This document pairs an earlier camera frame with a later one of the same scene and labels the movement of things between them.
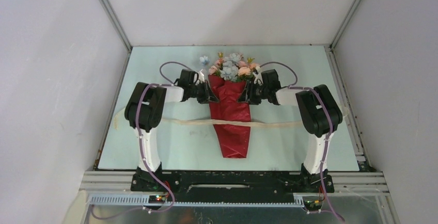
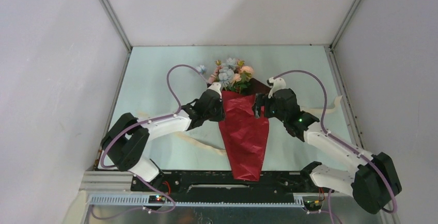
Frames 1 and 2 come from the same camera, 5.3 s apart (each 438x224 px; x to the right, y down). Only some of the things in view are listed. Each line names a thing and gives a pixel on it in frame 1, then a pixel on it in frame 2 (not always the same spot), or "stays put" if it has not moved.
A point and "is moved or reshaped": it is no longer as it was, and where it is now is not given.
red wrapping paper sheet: (234, 139) is moved or reshaped
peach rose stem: (245, 71) is moved or reshaped
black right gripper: (248, 95) → (262, 100)
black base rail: (231, 187) stays put
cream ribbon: (121, 121) → (313, 109)
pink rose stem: (216, 69) is moved or reshaped
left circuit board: (156, 199) stays put
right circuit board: (311, 205) stays put
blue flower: (204, 60) is moved or reshaped
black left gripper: (208, 96) → (221, 114)
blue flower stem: (230, 66) is moved or reshaped
